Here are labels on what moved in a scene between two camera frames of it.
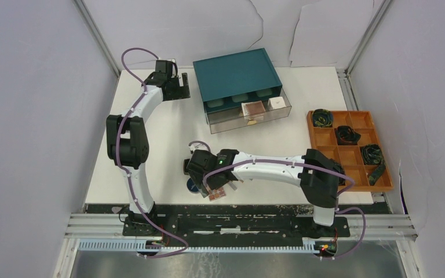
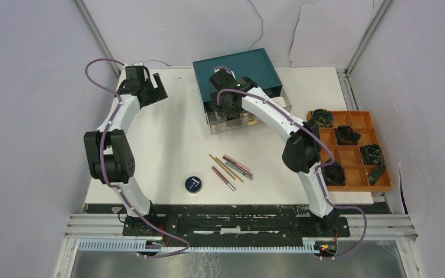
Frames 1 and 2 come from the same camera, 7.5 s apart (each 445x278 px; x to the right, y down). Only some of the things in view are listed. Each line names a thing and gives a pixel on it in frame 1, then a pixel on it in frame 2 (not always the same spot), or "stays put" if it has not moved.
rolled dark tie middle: (346, 135) stays put
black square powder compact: (186, 169) → (233, 120)
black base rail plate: (233, 222) stays put
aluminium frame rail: (95, 35) stays put
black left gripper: (182, 92) → (159, 93)
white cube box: (277, 102) stays put
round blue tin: (192, 186) stays put
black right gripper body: (198, 178) → (227, 109)
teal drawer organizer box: (229, 81) stays put
